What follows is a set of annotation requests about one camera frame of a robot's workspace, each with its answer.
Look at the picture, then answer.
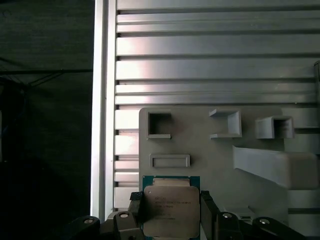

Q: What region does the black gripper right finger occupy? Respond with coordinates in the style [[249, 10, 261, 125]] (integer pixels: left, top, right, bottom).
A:
[[200, 190, 307, 240]]

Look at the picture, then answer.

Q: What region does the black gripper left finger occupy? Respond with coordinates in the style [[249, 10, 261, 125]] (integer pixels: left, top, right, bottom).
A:
[[62, 191, 145, 240]]

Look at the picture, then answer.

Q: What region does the silver CPU chip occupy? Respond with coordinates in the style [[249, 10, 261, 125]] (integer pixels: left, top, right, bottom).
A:
[[141, 174, 202, 237]]

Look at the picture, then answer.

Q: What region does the grey plastic parts rack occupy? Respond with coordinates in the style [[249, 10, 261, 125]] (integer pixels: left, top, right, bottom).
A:
[[138, 107, 320, 240]]

